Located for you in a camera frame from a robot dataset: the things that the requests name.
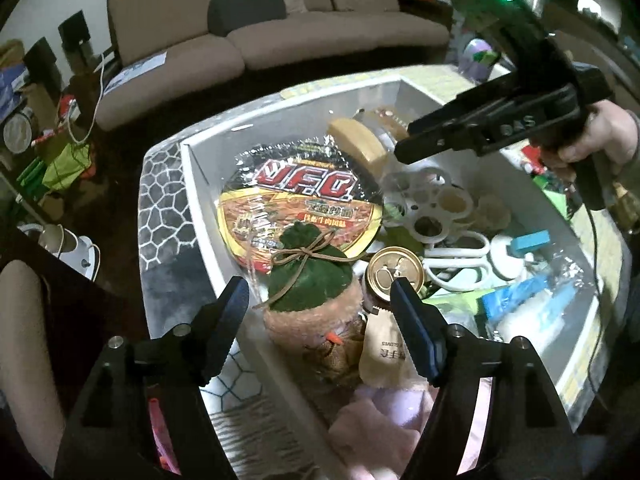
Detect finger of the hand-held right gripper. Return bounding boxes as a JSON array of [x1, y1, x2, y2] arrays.
[[394, 72, 583, 164]]

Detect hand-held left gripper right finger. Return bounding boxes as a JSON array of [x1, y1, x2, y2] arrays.
[[390, 279, 583, 480]]

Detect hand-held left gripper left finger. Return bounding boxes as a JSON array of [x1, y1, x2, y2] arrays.
[[55, 276, 251, 480]]

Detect white cardboard box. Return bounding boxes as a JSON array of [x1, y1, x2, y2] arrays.
[[179, 72, 632, 480]]

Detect person's right hand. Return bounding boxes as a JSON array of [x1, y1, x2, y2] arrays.
[[537, 101, 640, 182]]

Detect brown paper packet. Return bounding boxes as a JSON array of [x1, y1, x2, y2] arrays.
[[359, 305, 431, 391]]

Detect light green packet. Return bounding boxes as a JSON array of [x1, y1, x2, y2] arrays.
[[425, 290, 496, 321]]

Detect purple plush toy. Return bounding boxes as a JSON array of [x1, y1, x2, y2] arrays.
[[460, 37, 501, 83]]

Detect gold drink can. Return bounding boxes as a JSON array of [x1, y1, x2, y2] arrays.
[[364, 246, 427, 311]]

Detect snowman plush with green hat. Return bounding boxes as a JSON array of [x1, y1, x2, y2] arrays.
[[252, 222, 368, 388]]

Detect white scissors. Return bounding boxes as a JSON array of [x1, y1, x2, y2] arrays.
[[422, 232, 493, 291]]

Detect pink cloth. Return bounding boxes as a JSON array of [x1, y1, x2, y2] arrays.
[[330, 385, 436, 480]]

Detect white round stand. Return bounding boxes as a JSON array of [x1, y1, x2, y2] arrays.
[[490, 237, 531, 281]]

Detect grey honeycomb table mat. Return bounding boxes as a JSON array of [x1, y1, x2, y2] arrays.
[[137, 140, 321, 480]]

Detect blue white plastic packet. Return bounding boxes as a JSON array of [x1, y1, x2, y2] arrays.
[[480, 275, 578, 331]]

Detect instant noodle bowl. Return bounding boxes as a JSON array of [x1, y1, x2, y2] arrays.
[[216, 140, 386, 273]]

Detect light blue block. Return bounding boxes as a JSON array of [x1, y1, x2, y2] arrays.
[[510, 230, 551, 256]]

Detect white appliance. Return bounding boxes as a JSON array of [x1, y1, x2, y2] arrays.
[[17, 222, 101, 281]]

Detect person's leg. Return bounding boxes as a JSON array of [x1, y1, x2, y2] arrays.
[[0, 260, 68, 478]]

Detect green bag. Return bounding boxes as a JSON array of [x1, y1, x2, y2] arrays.
[[42, 142, 93, 191]]

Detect dark cushion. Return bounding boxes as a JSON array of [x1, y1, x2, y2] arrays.
[[207, 0, 288, 37]]

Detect brown sofa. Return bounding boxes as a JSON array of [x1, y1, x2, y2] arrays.
[[92, 0, 453, 131]]

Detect paper sheet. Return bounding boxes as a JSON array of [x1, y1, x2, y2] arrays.
[[102, 50, 168, 93]]

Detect round white dial scale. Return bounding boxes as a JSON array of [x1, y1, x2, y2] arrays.
[[2, 112, 36, 153]]

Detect black speaker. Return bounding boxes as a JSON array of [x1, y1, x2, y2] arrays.
[[25, 37, 63, 101], [57, 10, 93, 58]]

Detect white plastic ring holder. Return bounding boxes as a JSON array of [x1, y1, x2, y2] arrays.
[[382, 167, 476, 243]]

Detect black cable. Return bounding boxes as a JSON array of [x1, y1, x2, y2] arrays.
[[582, 207, 606, 391]]

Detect white cable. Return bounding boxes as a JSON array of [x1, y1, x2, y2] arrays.
[[67, 52, 108, 146]]

